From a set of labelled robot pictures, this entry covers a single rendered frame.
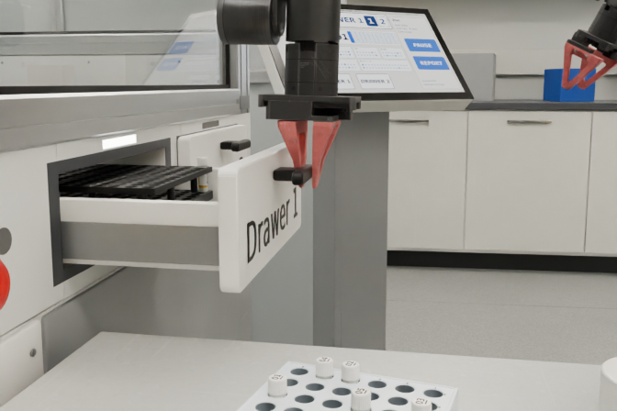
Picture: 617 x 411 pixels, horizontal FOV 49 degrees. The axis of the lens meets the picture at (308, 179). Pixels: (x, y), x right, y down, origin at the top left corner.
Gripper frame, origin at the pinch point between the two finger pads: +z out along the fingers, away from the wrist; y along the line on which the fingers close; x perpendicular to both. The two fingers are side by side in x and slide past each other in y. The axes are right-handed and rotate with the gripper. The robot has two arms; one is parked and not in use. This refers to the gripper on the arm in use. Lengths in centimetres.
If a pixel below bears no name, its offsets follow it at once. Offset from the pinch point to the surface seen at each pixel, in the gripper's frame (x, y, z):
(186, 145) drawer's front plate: -13.8, 19.1, -1.8
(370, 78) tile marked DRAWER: -90, 2, -12
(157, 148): -7.0, 20.4, -1.9
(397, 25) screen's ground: -109, -2, -26
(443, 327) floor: -205, -21, 87
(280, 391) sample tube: 31.5, -4.3, 9.5
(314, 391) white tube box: 30.3, -6.3, 9.8
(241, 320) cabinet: -44, 20, 33
